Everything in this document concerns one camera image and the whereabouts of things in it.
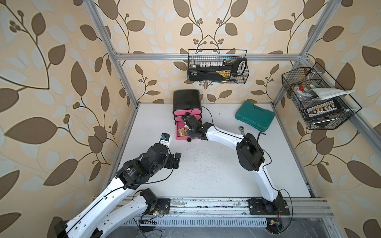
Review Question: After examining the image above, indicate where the yellow cookie packet top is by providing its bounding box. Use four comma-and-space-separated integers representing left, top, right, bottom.
178, 128, 188, 136

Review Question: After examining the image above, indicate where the pink bottom drawer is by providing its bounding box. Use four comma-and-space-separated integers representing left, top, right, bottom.
176, 122, 192, 142

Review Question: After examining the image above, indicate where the pink drawer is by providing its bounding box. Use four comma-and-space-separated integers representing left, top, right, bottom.
173, 109, 202, 116
176, 122, 192, 142
174, 115, 187, 122

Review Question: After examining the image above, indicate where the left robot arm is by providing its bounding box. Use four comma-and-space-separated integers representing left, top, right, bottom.
54, 143, 182, 238

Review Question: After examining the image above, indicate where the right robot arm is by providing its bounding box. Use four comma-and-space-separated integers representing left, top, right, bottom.
182, 114, 293, 216

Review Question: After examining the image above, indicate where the pink top drawer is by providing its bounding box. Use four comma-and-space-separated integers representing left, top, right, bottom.
173, 109, 202, 116

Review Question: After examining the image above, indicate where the black drawer cabinet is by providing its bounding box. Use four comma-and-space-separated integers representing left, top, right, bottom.
173, 89, 202, 120

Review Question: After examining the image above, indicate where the silver ratchet wrench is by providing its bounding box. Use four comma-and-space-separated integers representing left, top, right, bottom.
239, 126, 245, 135

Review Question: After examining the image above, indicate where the black yellow tool box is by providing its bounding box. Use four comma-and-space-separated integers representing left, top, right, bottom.
188, 66, 232, 82

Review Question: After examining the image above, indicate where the green plastic tool case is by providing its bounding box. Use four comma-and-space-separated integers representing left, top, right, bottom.
235, 101, 275, 132

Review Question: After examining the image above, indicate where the white paper in basket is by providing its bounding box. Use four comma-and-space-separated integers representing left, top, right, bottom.
307, 88, 356, 100

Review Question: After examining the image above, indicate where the socket set in basket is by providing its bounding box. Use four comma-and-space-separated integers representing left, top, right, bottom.
302, 99, 345, 120

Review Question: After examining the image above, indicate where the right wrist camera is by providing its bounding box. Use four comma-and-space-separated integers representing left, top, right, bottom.
182, 115, 200, 129

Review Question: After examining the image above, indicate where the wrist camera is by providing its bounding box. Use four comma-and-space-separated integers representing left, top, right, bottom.
159, 132, 171, 147
182, 115, 200, 129

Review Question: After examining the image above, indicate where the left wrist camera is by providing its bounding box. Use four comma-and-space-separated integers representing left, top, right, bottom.
159, 132, 171, 147

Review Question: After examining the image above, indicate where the back wire basket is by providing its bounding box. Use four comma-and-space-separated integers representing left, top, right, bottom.
187, 48, 249, 84

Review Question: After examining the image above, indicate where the wire basket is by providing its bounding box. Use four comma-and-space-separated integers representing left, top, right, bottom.
282, 62, 362, 130
187, 48, 249, 84

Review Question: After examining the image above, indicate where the right wire basket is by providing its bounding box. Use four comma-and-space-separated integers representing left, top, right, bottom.
282, 62, 362, 130

